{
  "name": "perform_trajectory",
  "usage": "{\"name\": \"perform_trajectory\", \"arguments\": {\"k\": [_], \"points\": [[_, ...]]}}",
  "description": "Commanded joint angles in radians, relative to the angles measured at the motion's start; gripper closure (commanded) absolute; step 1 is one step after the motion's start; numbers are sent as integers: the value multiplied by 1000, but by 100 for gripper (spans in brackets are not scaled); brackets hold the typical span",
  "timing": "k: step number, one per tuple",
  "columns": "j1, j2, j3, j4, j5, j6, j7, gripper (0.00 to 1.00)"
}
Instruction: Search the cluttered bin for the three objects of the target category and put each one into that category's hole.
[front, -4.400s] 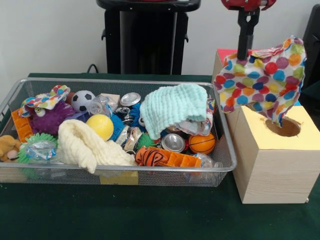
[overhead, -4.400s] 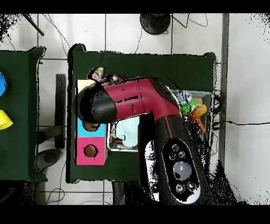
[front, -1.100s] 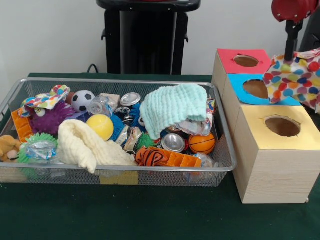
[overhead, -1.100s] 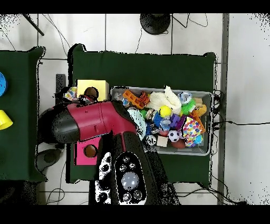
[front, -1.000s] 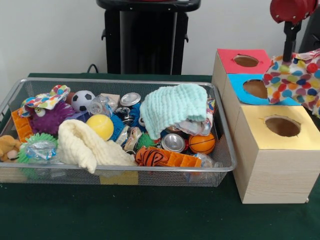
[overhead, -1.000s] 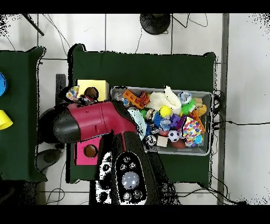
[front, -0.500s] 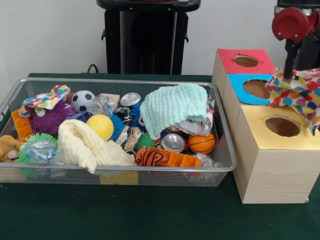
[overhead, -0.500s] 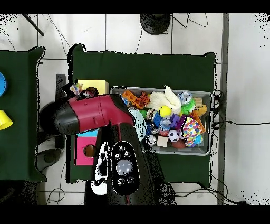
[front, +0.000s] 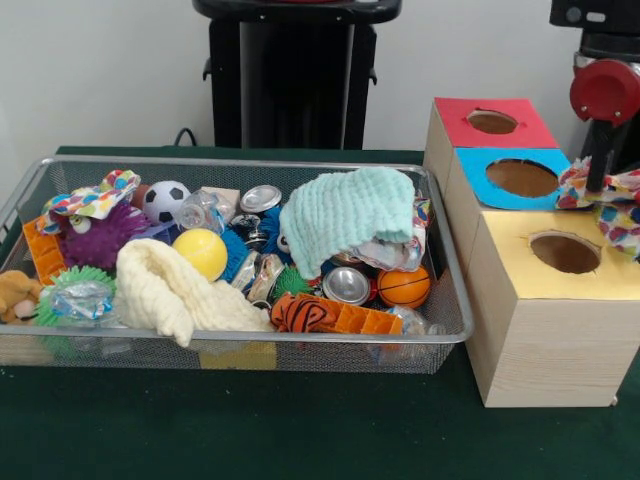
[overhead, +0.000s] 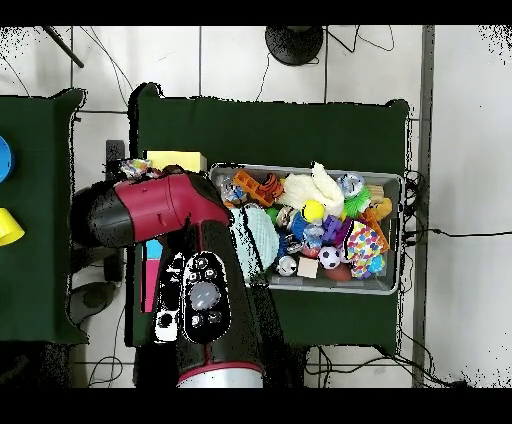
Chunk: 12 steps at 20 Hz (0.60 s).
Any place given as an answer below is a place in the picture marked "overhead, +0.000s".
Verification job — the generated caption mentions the green spiky ball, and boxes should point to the green spiky ball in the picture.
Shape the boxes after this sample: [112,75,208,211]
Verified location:
[342,186,373,219]

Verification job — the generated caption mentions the yellow ball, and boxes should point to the yellow ball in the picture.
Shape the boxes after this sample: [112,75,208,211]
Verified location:
[300,198,326,224]

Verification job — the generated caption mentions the black and white soccer ball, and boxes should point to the black and white soccer ball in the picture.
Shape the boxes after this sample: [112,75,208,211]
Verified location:
[318,246,342,270]

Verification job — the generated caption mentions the orange plastic grid tray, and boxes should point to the orange plastic grid tray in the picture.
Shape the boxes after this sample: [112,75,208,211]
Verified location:
[232,169,275,207]

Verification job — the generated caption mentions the grey rounded stand foot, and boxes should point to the grey rounded stand foot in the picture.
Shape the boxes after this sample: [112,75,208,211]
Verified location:
[67,280,119,326]

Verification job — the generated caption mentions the yellow cup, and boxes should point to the yellow cup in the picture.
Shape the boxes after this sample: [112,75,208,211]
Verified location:
[0,207,26,247]

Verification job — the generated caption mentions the black round stand base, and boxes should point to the black round stand base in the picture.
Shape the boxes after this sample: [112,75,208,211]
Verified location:
[264,26,325,67]

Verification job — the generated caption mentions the dark green side table cloth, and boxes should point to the dark green side table cloth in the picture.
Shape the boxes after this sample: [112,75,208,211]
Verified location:
[0,88,89,345]

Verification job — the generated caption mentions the wooden box with three holes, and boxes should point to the wooden box with three holes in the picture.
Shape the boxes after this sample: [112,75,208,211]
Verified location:
[141,150,208,314]

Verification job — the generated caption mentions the shallow clear mesh bin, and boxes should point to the shallow clear mesh bin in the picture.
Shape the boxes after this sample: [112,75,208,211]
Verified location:
[209,162,404,296]

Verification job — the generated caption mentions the blue cup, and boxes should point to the blue cup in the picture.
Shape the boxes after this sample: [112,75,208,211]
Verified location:
[0,135,15,184]

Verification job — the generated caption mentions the black tripod leg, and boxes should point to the black tripod leg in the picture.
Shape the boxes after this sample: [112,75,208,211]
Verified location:
[41,26,86,69]

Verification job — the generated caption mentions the black upright panel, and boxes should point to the black upright panel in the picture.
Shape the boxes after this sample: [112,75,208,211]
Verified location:
[104,139,126,283]

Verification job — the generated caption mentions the orange tiger plush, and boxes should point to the orange tiger plush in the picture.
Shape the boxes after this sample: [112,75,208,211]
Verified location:
[257,172,285,201]

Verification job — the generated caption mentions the mint green knitted cloth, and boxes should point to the mint green knitted cloth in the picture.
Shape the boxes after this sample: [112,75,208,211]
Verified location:
[229,205,280,277]

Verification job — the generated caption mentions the cream knitted cloth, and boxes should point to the cream knitted cloth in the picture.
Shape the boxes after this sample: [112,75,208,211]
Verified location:
[277,161,346,209]

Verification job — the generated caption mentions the tan plush toy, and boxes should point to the tan plush toy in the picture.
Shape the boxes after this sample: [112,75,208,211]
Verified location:
[369,196,394,221]

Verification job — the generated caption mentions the black floor cable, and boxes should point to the black floor cable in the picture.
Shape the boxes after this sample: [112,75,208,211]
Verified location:
[403,227,512,241]

